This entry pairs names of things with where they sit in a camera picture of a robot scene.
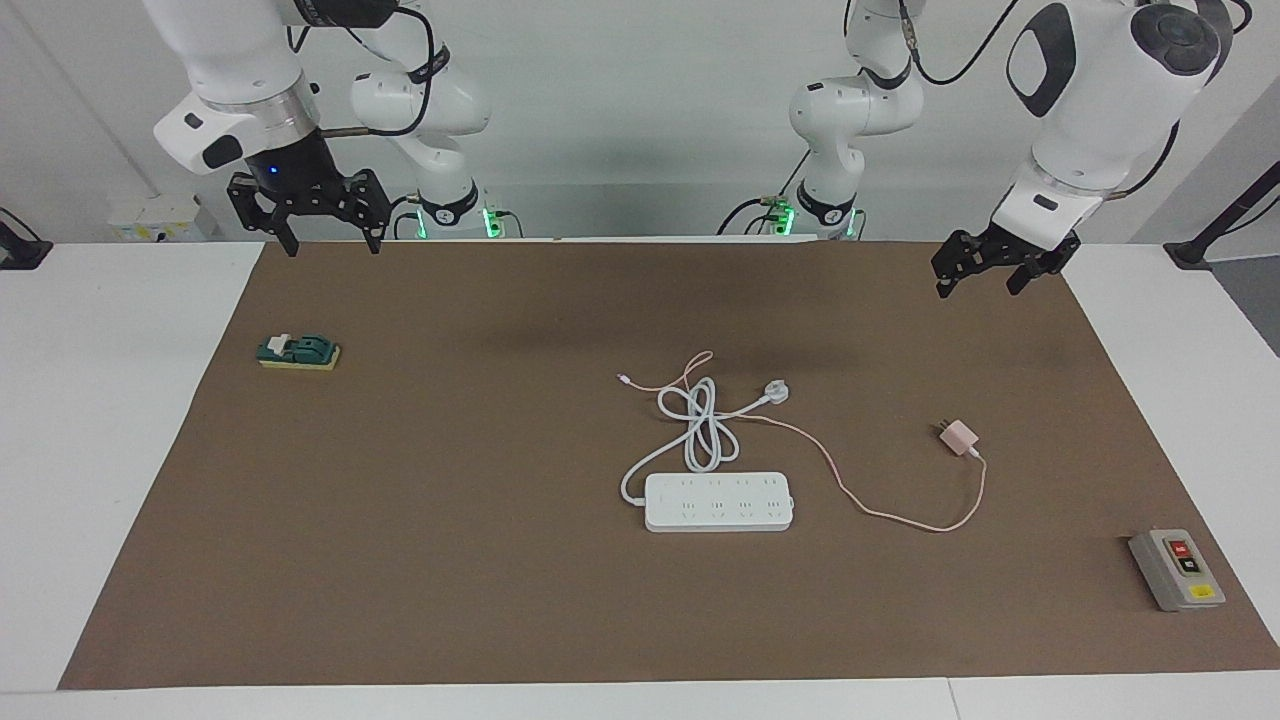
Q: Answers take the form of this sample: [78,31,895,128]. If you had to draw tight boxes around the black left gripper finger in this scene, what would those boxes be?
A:
[933,232,991,299]
[1008,232,1083,294]

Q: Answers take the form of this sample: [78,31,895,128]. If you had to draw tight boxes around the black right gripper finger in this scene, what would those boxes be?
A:
[310,168,391,254]
[228,175,301,257]

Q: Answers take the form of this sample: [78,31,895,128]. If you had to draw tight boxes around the pink charging cable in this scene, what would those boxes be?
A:
[616,350,989,533]

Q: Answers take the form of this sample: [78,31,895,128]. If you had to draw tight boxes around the white power strip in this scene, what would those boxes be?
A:
[643,472,797,533]

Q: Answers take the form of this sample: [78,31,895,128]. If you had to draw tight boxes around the black slanted stand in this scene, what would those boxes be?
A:
[1163,160,1280,269]

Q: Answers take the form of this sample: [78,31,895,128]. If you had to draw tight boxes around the brown table mat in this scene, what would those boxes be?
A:
[58,238,1280,691]

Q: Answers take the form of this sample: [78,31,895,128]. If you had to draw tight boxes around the white wall outlet box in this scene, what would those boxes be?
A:
[108,193,206,243]

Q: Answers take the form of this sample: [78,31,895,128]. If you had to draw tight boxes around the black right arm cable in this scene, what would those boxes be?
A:
[288,0,444,138]

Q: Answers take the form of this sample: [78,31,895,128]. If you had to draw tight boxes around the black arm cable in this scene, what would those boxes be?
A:
[288,0,444,138]
[895,0,1021,87]

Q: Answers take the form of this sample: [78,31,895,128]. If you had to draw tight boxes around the green knife switch yellow base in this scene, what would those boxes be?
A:
[256,333,342,372]

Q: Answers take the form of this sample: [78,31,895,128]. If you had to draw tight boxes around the black left base cables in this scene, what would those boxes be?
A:
[715,150,801,237]

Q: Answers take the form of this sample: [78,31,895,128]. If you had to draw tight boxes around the white power cord with plug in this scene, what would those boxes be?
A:
[619,377,793,507]

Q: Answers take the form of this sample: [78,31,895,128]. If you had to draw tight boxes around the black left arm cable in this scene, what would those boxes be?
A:
[895,0,1021,87]

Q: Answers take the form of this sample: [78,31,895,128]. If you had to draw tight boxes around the black clamp mount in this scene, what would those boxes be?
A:
[0,207,53,271]

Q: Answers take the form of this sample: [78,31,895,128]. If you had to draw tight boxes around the grey on off switch box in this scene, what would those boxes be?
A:
[1128,528,1227,612]

